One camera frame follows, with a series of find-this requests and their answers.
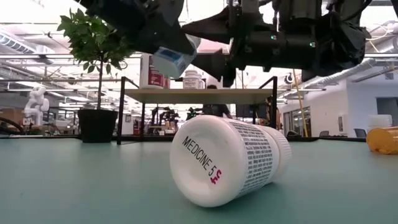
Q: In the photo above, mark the large white bottle red label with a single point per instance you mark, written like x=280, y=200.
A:
x=150, y=77

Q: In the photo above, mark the small white bottle blue band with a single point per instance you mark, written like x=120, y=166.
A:
x=191, y=81

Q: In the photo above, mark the orange translucent pill bottle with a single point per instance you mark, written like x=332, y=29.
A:
x=384, y=140

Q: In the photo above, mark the person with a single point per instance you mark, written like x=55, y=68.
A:
x=216, y=109

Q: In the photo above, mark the artificial green plant black pot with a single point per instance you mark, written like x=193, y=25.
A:
x=96, y=124

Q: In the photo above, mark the silver ventilation duct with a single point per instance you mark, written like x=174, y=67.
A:
x=342, y=74

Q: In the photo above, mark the white humanoid robot figure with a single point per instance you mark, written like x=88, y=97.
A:
x=36, y=102

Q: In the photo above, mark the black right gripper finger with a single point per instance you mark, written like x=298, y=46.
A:
x=217, y=28
x=220, y=63

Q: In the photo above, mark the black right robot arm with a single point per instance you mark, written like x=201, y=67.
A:
x=342, y=40

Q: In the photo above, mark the white bottle blue label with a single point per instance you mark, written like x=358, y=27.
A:
x=174, y=63

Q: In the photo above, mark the black monitor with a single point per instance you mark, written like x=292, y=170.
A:
x=245, y=111

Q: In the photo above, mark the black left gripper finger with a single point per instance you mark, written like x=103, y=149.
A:
x=168, y=37

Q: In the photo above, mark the dark office chair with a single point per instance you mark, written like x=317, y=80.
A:
x=360, y=133
x=324, y=134

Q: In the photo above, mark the wooden shelf black metal legs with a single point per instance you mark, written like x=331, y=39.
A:
x=199, y=96

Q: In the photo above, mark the white bottle printed MEDICINE 5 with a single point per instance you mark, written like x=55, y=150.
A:
x=205, y=161

